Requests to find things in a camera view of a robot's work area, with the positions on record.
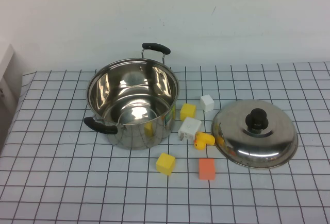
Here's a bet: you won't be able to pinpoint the white power plug adapter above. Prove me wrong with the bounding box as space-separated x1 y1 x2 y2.
177 116 203 143

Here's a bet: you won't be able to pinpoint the stainless steel pot black handles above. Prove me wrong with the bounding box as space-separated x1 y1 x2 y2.
83 42 180 150

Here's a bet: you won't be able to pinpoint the orange foam block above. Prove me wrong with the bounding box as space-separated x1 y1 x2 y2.
198 158 216 181

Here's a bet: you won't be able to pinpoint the yellow rubber duck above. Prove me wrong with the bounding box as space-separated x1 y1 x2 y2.
193 132 216 151

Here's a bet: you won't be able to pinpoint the white black grid tablecloth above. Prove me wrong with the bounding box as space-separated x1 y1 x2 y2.
0 61 330 224

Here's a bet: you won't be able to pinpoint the white foam cube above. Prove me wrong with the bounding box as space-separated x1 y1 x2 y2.
200 94 215 113

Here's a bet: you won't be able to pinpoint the steel lid with black knob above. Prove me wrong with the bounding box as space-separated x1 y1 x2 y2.
210 99 299 170

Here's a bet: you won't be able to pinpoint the yellow foam cube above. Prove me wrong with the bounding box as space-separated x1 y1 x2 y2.
179 102 197 122
155 152 176 177

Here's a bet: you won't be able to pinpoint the white cabinet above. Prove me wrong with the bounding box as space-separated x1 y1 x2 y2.
0 43 24 145

